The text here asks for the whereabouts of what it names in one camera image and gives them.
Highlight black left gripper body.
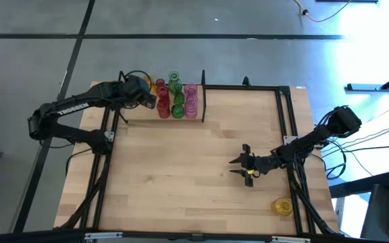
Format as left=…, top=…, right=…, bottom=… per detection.
left=122, top=74, right=157, bottom=111

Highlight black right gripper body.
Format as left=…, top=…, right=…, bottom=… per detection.
left=240, top=144, right=270, bottom=188

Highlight yellow glass vase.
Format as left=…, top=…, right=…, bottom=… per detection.
left=142, top=73, right=157, bottom=96
left=270, top=197, right=294, bottom=217

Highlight black desk crossbar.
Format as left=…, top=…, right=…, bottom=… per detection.
left=329, top=171, right=389, bottom=199

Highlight dark grey chair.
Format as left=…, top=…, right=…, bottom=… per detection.
left=359, top=184, right=389, bottom=243

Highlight grey desk base bar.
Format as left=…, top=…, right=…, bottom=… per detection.
left=345, top=66, right=389, bottom=92

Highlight black horizontal beam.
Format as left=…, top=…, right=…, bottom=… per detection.
left=0, top=227, right=389, bottom=243

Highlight wooden shelf with black frame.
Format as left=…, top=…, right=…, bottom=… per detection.
left=108, top=68, right=209, bottom=123

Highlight black aluminium rig frame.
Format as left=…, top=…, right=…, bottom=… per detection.
left=54, top=80, right=342, bottom=237

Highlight silver metal bracket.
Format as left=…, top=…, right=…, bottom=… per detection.
left=271, top=236, right=312, bottom=243
left=84, top=232, right=124, bottom=241

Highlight black cable bundle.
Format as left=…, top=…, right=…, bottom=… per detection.
left=315, top=136, right=351, bottom=182

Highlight black curved power cable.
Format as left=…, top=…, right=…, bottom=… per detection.
left=65, top=148, right=93, bottom=177

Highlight beige floor cable with plug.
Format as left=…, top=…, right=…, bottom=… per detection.
left=293, top=0, right=353, bottom=23

